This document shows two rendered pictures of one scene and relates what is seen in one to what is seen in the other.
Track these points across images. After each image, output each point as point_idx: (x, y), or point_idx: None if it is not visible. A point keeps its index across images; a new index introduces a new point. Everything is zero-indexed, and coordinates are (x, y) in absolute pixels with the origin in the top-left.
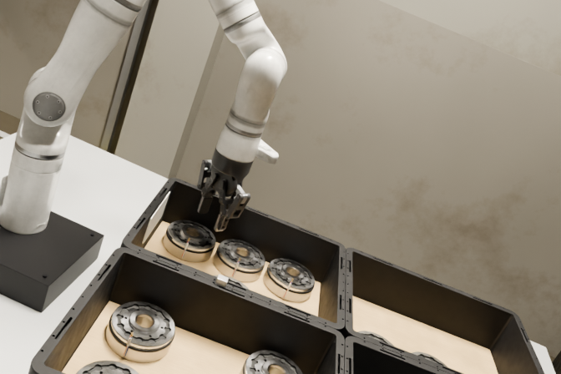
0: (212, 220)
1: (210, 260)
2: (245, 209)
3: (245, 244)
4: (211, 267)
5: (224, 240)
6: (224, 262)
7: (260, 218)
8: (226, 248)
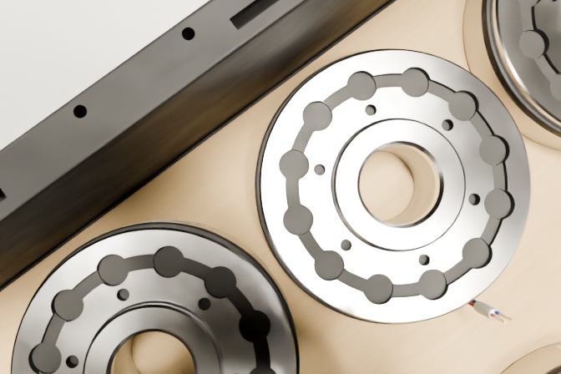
0: (104, 189)
1: (301, 299)
2: (234, 53)
3: (327, 96)
4: (346, 331)
5: (207, 130)
6: (404, 323)
7: None
8: (329, 247)
